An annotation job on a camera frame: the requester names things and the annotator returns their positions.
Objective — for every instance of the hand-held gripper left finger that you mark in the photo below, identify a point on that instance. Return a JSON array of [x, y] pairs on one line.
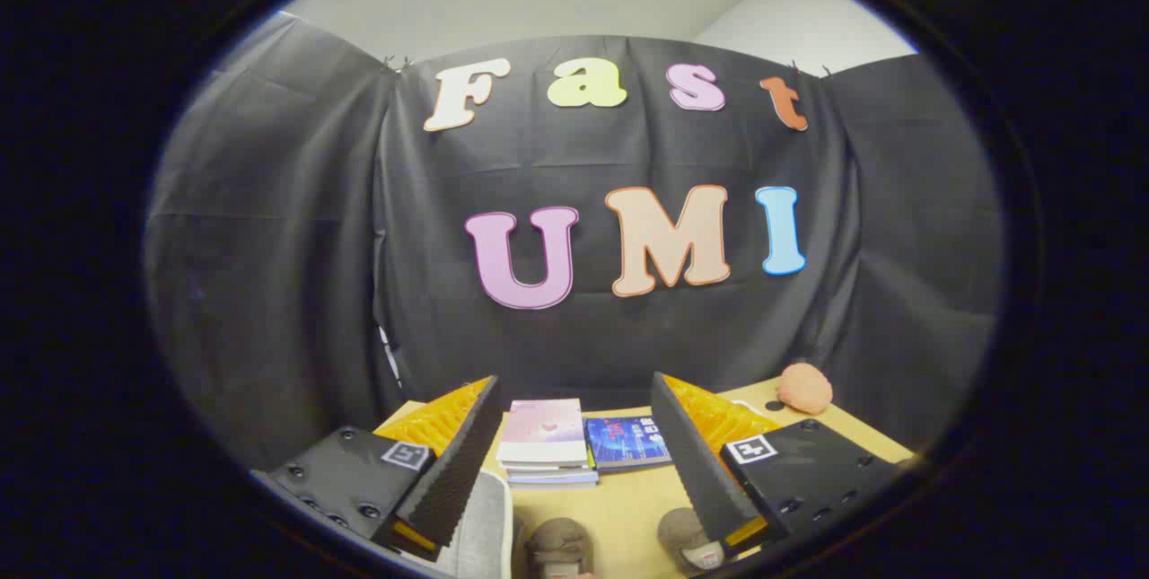
[[458, 471]]

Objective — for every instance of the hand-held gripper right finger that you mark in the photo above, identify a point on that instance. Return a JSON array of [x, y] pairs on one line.
[[696, 462]]

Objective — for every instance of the white fabric storage box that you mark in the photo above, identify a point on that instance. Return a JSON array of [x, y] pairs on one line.
[[485, 525]]

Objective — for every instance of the brown fabric shoe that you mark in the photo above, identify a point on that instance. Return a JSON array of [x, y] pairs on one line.
[[682, 536], [558, 548]]

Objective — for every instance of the dark blue cover book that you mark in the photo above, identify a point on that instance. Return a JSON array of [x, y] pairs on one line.
[[628, 443]]

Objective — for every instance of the thin white book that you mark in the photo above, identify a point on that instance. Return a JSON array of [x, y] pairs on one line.
[[548, 466]]

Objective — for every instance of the pink cover book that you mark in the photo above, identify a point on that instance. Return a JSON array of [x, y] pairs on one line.
[[541, 431]]

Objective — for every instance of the pale blue book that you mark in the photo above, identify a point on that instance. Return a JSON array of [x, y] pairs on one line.
[[556, 480], [552, 473]]

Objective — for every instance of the orange plush toy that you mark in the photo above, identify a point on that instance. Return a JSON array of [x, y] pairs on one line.
[[804, 388]]

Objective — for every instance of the black backdrop cloth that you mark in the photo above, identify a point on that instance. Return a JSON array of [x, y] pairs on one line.
[[269, 247]]

